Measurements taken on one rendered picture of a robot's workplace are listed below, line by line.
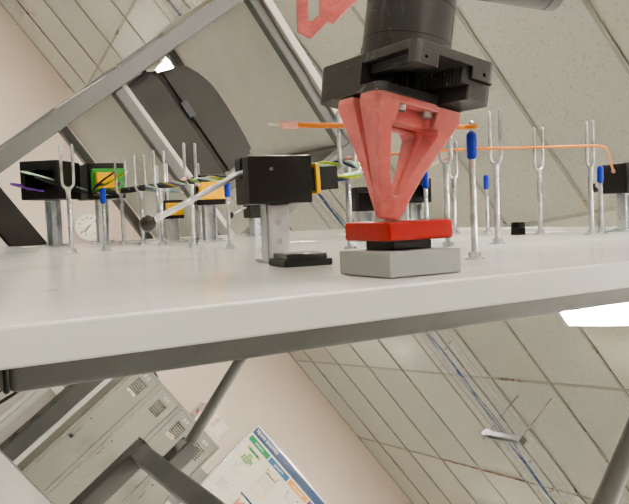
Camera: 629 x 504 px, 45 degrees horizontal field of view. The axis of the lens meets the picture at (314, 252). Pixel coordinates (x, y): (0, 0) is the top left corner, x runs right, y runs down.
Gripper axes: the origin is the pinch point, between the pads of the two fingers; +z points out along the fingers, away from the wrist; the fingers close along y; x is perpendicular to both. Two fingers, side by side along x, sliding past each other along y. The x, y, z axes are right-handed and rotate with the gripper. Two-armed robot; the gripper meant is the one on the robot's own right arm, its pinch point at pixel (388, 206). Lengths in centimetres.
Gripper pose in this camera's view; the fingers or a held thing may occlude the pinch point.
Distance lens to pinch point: 49.0
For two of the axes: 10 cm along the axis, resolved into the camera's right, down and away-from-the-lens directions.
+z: -1.1, 9.9, -0.3
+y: -5.2, -0.3, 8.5
